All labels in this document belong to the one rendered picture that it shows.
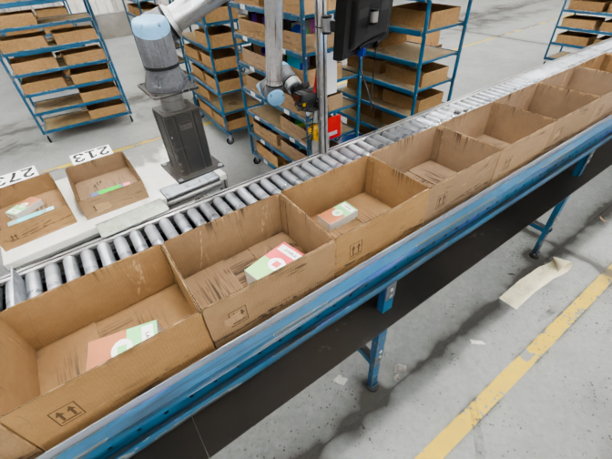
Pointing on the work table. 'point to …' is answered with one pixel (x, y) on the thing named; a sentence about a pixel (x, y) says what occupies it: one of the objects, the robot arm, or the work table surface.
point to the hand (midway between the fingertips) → (315, 112)
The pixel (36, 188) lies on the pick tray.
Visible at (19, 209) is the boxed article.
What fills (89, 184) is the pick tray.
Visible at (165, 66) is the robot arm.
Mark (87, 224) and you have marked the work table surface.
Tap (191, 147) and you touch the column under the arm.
